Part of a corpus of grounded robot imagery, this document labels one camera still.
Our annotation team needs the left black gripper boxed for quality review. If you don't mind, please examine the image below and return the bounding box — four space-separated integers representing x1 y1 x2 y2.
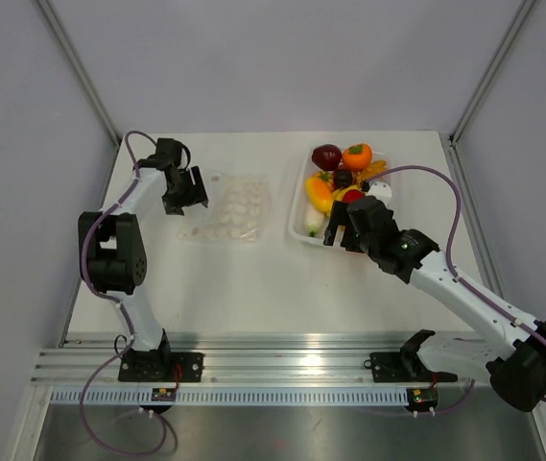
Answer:
162 167 206 216

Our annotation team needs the yellow orange mango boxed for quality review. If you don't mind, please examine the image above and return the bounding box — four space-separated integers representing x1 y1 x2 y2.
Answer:
305 177 334 214

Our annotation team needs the dark purple fig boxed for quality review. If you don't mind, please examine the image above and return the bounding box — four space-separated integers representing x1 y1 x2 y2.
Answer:
333 168 354 189

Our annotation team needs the clear polka dot zip bag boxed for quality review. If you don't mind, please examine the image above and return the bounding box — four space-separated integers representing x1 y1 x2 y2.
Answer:
177 170 272 244

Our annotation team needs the orange persimmon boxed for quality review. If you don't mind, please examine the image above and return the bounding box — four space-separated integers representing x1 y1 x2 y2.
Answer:
342 143 373 171

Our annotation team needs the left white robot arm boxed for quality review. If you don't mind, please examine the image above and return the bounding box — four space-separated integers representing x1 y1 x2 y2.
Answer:
78 137 209 384

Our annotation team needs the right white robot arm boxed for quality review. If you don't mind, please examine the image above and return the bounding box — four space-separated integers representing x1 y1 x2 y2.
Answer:
324 196 546 412

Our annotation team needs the white radish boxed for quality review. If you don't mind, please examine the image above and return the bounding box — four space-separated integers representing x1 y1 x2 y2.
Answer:
303 204 325 237

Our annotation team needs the yellow banana bunch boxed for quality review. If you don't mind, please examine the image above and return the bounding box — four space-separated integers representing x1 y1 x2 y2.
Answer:
332 160 387 202

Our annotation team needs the dark red apple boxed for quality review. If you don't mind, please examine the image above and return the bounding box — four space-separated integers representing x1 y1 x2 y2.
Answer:
311 144 343 171

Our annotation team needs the white perforated plastic basket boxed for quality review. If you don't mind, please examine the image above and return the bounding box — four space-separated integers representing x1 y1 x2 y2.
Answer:
288 151 393 251

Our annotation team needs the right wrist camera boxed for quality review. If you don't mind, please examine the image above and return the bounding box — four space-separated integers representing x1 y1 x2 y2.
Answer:
366 181 392 206

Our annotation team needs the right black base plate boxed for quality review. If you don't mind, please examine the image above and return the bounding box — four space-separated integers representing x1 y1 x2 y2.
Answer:
363 352 459 384

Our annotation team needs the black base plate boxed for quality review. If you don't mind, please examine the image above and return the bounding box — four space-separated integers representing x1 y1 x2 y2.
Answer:
118 351 204 383
363 352 459 384

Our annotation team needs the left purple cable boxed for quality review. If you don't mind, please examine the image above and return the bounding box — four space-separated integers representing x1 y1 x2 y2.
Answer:
78 130 178 456

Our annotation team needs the purple cable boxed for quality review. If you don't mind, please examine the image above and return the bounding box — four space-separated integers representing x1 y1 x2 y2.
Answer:
365 165 546 417
78 130 178 456

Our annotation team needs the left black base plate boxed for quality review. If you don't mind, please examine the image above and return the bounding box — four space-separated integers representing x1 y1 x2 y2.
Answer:
118 351 204 383

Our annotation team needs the aluminium rail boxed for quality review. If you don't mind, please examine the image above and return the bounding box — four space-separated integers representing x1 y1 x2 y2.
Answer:
31 332 412 388

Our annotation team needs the white slotted cable duct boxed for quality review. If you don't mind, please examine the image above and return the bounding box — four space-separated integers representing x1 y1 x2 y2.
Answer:
51 386 409 407

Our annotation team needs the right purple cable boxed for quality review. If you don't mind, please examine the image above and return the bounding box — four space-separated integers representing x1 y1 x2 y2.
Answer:
365 165 546 417

